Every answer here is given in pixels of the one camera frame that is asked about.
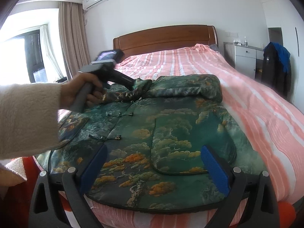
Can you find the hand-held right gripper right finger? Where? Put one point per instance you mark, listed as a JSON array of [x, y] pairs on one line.
[[215, 168]]

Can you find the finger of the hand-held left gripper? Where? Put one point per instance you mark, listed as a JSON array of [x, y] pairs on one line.
[[122, 79]]

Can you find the green patterned jacket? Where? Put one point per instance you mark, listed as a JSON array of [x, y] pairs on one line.
[[178, 128]]

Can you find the bed with pink striped sheet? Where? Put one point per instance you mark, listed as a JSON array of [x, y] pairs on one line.
[[249, 99]]

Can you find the orange red bed cover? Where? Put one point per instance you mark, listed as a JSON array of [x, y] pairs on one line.
[[28, 194]]

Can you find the black jacket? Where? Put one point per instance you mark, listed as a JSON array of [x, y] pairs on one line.
[[273, 76]]

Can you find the blue garment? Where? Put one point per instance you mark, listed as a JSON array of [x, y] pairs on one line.
[[282, 54]]

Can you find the beige curtain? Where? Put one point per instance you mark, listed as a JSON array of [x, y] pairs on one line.
[[73, 40]]

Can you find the white drawer cabinet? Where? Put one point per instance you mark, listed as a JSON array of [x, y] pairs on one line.
[[244, 59]]

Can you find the window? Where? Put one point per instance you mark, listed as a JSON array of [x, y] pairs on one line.
[[30, 52]]

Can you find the person's cream fleece clothing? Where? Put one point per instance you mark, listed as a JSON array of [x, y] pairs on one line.
[[11, 173]]

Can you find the wooden headboard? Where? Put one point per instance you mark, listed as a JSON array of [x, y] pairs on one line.
[[161, 38]]

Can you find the small clear bottle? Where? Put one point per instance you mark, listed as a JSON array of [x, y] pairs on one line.
[[245, 41]]

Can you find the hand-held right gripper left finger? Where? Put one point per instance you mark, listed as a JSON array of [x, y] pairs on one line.
[[92, 168]]

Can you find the white wardrobe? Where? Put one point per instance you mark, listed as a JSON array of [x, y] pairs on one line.
[[285, 9]]

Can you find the person's left hand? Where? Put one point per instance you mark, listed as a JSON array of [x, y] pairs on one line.
[[71, 90]]

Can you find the white sheer curtain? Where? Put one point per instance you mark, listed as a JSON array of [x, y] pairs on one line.
[[51, 52]]

